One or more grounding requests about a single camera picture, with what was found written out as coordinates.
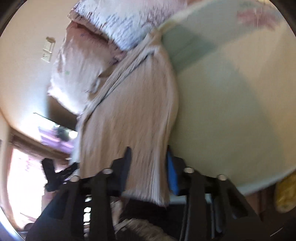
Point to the pastel patchwork bed quilt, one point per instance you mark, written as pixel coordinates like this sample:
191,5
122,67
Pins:
235,65

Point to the white wall switch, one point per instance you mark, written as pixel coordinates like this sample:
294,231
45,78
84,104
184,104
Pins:
48,49

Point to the blue floral pillow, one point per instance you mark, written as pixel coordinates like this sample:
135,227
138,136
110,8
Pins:
126,23

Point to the beige cable knit sweater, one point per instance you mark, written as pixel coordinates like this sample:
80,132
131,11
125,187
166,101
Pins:
136,107

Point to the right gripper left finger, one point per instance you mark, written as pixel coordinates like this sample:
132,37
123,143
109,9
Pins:
63,217

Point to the pink floral pillow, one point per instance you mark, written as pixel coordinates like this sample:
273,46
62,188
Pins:
84,61

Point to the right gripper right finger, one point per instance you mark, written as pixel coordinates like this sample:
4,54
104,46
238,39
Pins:
214,209

